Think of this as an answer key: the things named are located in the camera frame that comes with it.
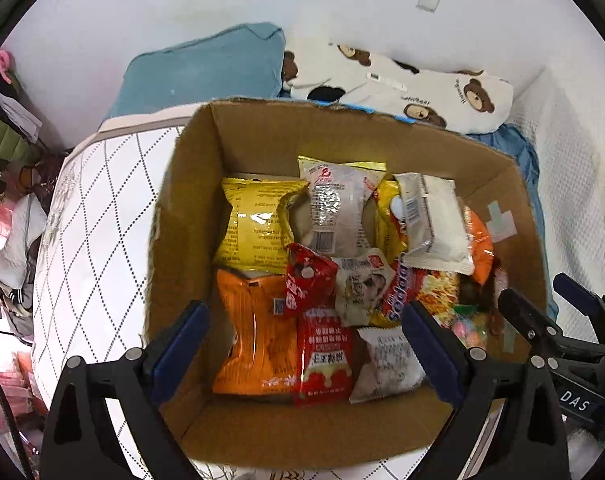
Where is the green padded garment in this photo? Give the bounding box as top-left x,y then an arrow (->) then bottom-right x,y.
0,109 -> 30,163

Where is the white garment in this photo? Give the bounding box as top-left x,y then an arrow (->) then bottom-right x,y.
0,194 -> 48,288

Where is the yellow printed snack packet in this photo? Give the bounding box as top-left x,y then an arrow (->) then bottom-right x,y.
373,178 -> 408,266

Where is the bear print pillow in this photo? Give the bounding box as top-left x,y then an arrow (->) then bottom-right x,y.
282,15 -> 514,133

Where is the white knit blanket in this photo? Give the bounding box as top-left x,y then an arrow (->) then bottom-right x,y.
503,65 -> 605,480

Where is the red green striped snack packet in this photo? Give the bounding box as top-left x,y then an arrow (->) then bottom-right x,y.
296,308 -> 354,407

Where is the blue pillow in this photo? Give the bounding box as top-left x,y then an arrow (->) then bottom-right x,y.
102,22 -> 286,123

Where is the white text snack packet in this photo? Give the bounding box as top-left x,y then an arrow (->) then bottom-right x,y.
349,326 -> 427,404

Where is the colourful candy packet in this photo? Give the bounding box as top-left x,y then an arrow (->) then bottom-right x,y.
450,304 -> 489,348

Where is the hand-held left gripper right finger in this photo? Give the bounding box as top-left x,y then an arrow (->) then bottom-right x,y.
401,301 -> 568,480

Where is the cardboard box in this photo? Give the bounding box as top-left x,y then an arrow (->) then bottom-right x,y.
141,99 -> 558,471

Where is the white grey snack packet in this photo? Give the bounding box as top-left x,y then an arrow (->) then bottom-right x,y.
393,172 -> 476,275

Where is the orange snack packet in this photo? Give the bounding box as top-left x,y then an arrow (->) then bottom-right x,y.
463,207 -> 496,286
212,268 -> 303,397

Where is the pale face print snack packet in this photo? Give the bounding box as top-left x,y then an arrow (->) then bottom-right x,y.
334,249 -> 397,328

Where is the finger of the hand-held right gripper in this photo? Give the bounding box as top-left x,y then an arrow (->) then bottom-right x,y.
553,272 -> 605,343
497,287 -> 563,348

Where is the noodle print snack packet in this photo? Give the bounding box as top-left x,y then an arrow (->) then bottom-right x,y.
380,260 -> 461,328

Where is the dark brown snack packet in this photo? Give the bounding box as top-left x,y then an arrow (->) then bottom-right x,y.
457,267 -> 508,336

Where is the clear red print snack packet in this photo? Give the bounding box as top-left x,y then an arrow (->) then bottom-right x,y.
287,156 -> 387,257

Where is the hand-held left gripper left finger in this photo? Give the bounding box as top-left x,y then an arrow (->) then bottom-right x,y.
42,300 -> 210,480

